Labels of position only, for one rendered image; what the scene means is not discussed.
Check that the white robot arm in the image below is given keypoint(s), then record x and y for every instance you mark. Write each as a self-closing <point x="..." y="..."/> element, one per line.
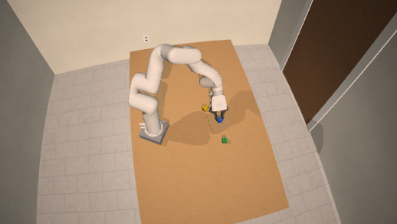
<point x="150" y="81"/>

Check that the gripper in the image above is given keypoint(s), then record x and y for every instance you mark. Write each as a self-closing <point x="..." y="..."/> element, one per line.
<point x="218" y="103"/>

